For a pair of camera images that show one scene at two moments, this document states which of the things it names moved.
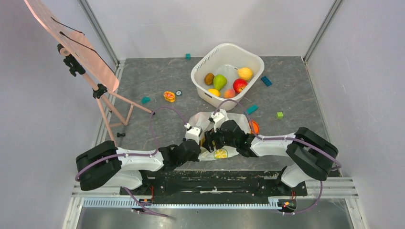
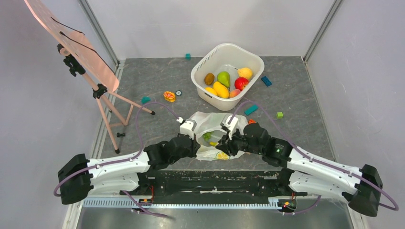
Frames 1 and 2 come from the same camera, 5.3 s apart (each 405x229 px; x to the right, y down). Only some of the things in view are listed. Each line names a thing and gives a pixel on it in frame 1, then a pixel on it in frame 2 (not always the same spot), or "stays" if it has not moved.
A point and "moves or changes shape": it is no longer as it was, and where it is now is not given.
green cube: [279, 115] stays
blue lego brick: [266, 81] stays
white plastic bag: [225, 140] stays
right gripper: [210, 140] -> [228, 143]
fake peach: [229, 94] moves or changes shape
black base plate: [213, 185] stays
